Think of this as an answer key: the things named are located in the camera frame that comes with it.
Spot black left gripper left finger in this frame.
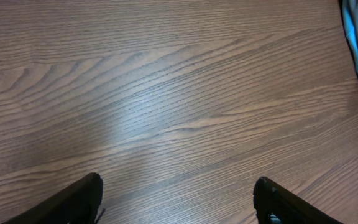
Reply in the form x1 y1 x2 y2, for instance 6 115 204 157
3 172 103 224

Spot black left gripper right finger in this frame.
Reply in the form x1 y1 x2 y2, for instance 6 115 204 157
253 177 341 224

